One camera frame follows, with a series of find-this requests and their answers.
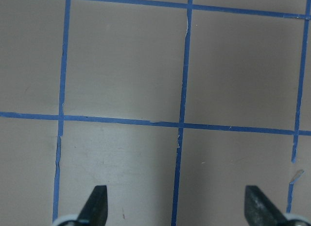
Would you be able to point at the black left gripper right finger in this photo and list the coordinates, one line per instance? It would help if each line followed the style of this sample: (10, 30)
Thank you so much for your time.
(259, 210)

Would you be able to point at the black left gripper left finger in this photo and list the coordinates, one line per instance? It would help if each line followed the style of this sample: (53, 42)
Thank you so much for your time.
(95, 210)

